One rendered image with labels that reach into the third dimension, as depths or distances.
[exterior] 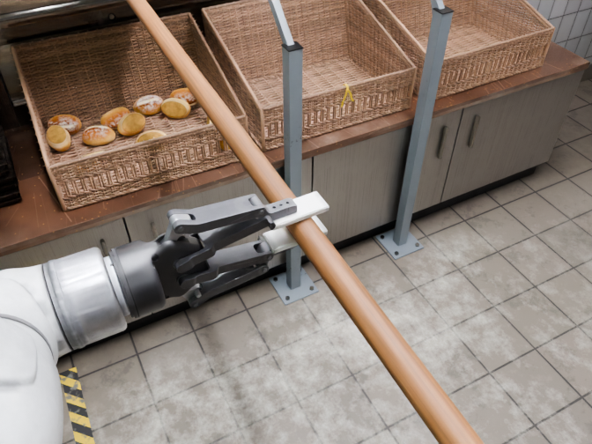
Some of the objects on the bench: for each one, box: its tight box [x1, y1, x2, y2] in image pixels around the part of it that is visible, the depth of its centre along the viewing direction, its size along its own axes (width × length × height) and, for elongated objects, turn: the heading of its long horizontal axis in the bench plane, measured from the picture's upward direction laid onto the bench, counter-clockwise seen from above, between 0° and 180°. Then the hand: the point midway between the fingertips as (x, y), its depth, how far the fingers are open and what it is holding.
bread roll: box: [82, 125, 115, 146], centre depth 168 cm, size 10×7×6 cm
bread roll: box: [117, 112, 145, 136], centre depth 172 cm, size 6×10×7 cm
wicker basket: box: [11, 12, 248, 211], centre depth 163 cm, size 49×56×28 cm
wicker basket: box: [360, 0, 555, 100], centre depth 203 cm, size 49×56×28 cm
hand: (295, 221), depth 62 cm, fingers closed on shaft, 3 cm apart
